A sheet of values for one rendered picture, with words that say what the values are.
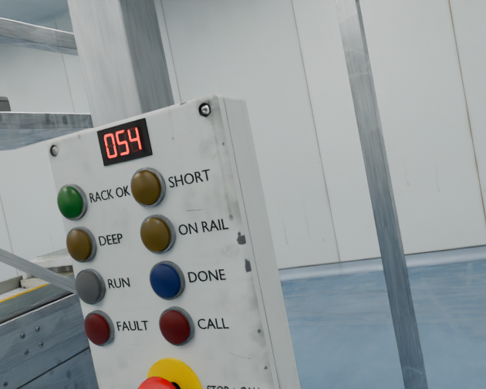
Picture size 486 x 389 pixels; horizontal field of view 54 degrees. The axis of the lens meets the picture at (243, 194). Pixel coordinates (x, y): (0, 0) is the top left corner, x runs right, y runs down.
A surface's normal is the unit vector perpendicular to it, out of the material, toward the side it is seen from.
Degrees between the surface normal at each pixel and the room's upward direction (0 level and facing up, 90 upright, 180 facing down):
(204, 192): 90
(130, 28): 90
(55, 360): 90
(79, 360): 90
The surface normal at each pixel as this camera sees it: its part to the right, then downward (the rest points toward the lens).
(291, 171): -0.32, 0.11
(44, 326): 0.88, -0.15
